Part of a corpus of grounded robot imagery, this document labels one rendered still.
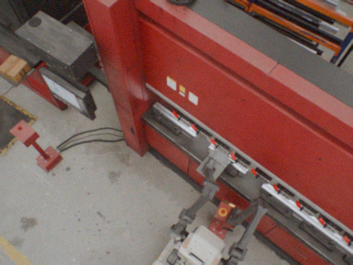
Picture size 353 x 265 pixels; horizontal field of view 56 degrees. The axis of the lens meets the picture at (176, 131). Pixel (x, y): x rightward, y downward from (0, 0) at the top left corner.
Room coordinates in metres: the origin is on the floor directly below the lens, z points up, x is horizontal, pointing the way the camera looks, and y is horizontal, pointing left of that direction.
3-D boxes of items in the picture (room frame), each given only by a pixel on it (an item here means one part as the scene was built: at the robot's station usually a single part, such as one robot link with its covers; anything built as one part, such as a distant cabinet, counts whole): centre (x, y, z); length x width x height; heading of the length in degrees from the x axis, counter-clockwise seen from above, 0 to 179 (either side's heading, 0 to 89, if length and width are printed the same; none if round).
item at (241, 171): (1.10, -0.46, 0.92); 0.39 x 0.06 x 0.10; 52
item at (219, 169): (1.02, -0.33, 1.00); 0.26 x 0.18 x 0.01; 142
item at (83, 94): (1.46, 0.85, 1.42); 0.45 x 0.12 x 0.36; 57
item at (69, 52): (1.56, 0.85, 1.53); 0.51 x 0.25 x 0.85; 57
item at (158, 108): (1.48, 0.01, 0.92); 0.50 x 0.06 x 0.10; 52
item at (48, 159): (1.40, 1.48, 0.41); 0.25 x 0.20 x 0.83; 142
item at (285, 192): (0.77, -0.87, 1.18); 0.15 x 0.09 x 0.17; 52
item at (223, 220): (0.66, -0.47, 0.75); 0.20 x 0.16 x 0.18; 65
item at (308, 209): (0.65, -1.02, 1.18); 0.15 x 0.09 x 0.17; 52
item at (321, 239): (0.46, -1.17, 0.89); 0.30 x 0.05 x 0.03; 52
